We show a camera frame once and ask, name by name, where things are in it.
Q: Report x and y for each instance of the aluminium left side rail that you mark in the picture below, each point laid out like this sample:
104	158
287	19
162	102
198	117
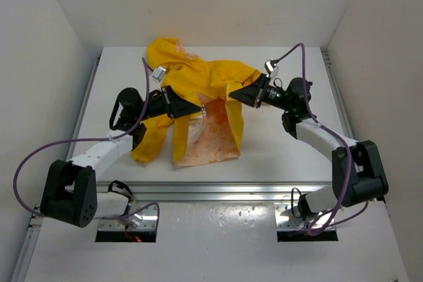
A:
35	223

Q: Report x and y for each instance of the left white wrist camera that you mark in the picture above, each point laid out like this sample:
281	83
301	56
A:
158	75

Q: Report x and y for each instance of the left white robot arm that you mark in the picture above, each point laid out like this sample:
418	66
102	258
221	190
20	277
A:
70	193

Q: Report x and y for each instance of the yellow hooded jacket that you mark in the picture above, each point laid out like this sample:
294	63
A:
217	136

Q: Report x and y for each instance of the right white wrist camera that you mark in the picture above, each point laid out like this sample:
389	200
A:
271	67

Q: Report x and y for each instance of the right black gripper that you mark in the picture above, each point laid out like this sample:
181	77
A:
253	94

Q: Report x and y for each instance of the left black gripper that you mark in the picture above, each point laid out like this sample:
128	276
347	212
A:
176	106

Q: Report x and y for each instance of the metal base plate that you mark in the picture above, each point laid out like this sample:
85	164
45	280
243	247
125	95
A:
286	222
145	220

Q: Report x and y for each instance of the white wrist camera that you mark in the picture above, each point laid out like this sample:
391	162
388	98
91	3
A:
271	67
158	75

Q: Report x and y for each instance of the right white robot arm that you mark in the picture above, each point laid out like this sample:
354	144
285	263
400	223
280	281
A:
298	122

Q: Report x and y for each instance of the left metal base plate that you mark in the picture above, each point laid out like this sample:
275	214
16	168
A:
145	220

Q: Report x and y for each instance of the aluminium rail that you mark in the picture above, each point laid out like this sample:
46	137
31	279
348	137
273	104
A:
227	192
337	87
35	223

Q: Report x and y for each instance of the aluminium right side rail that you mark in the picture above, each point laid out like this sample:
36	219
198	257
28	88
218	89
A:
337	87

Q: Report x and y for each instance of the white front cover panel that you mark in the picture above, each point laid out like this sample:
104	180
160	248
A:
207	242

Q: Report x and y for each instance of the aluminium front rail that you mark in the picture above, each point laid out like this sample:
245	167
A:
227	192

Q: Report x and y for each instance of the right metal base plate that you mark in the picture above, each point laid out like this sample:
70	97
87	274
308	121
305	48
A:
286	222

